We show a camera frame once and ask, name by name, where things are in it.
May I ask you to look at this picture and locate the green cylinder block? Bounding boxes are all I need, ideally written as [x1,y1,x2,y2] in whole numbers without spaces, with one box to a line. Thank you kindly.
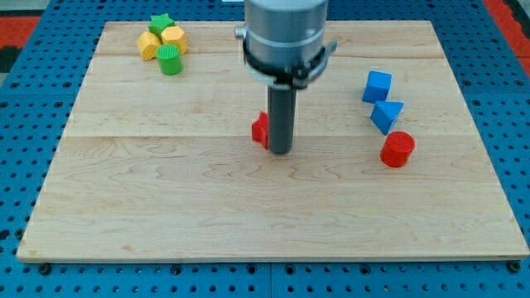
[156,44,183,75]

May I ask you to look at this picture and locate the blue cube block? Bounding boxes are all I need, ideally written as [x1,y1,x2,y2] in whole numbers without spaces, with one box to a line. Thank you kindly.
[362,70,392,103]

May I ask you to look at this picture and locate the red star block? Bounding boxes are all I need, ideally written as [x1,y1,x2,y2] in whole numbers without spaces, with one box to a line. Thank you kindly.
[251,111,268,150]

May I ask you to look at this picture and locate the green star block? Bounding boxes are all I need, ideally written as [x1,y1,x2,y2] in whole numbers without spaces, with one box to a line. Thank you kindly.
[148,13,176,37]

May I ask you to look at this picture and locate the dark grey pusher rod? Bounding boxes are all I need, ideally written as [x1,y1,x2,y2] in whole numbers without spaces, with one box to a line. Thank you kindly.
[267,87,296,155]

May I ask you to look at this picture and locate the red cylinder block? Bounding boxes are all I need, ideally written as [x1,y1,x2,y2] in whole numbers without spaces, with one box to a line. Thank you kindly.
[380,131,416,168]

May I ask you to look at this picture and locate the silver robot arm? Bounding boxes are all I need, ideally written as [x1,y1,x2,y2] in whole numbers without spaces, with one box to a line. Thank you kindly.
[234,0,338,89]

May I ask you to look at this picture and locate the wooden board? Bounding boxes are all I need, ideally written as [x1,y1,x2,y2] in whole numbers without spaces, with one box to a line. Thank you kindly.
[17,21,529,263]

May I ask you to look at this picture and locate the blue triangle block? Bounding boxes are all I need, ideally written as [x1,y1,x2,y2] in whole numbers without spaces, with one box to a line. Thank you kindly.
[370,101,404,135]

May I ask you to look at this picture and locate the yellow heart block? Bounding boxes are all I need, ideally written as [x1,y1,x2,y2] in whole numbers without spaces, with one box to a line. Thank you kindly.
[137,31,161,61]

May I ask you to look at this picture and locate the yellow hexagon block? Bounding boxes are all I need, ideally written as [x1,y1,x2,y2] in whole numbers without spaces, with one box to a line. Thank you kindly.
[161,26,188,55]

